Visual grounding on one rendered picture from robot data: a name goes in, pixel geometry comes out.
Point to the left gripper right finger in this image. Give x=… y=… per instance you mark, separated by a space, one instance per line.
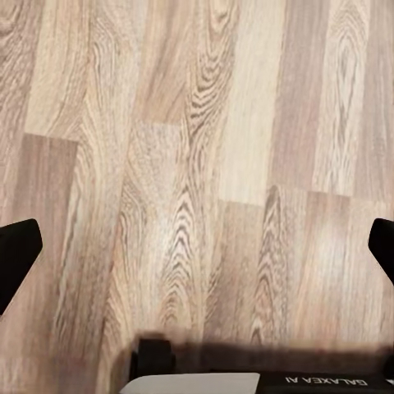
x=381 y=245

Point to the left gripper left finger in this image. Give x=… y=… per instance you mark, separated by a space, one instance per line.
x=20 y=245

